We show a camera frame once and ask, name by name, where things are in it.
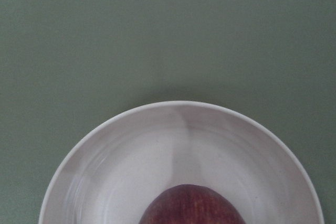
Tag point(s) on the pink plate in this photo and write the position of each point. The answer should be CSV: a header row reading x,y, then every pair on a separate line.
x,y
119,168

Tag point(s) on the red apple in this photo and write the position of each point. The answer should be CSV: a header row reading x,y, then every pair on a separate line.
x,y
190,204

